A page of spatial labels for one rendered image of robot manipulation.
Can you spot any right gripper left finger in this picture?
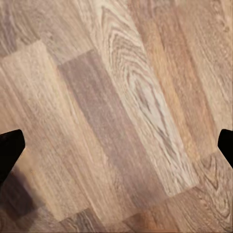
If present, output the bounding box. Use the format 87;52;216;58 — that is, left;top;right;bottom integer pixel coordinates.
0;129;25;187

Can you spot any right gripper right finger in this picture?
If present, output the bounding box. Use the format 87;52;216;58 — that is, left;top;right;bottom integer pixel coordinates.
217;129;233;168

